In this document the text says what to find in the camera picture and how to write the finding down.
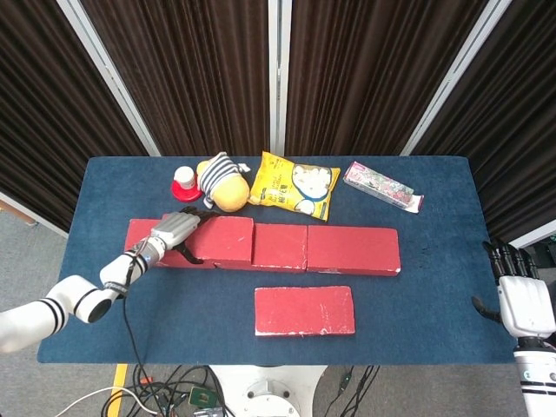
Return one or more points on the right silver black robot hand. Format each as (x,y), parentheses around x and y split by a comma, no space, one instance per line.
(525,304)

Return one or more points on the red brick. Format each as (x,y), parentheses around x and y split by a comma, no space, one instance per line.
(137,230)
(280,247)
(304,310)
(226,239)
(352,249)

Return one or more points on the yellow floor tape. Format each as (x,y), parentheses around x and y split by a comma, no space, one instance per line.
(118,378)

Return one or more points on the white partition post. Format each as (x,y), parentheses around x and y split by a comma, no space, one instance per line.
(452,82)
(112,82)
(277,87)

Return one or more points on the red and white cup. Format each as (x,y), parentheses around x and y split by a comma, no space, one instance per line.
(184,195)

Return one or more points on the yellow plush toy striped shirt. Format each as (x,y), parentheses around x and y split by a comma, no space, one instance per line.
(230,195)

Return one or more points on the small white jar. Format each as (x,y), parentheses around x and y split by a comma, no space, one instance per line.
(184,177)

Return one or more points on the yellow snack bag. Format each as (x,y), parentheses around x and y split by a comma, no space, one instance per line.
(278,182)

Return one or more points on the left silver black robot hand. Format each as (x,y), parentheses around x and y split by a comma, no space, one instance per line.
(176,230)

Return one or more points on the pink candy box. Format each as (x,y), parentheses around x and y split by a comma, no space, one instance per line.
(382,187)

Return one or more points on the green circuit board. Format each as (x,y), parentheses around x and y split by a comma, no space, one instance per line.
(202,395)

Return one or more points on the white partition foot bar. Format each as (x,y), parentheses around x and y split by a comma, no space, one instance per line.
(43,220)
(536,234)

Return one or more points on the blue table cloth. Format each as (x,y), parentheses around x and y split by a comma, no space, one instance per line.
(174,326)

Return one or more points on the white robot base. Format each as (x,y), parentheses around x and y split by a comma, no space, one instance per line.
(265,391)

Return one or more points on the dark brown corrugated partition panel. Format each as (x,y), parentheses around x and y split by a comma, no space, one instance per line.
(360,65)
(43,108)
(521,130)
(195,65)

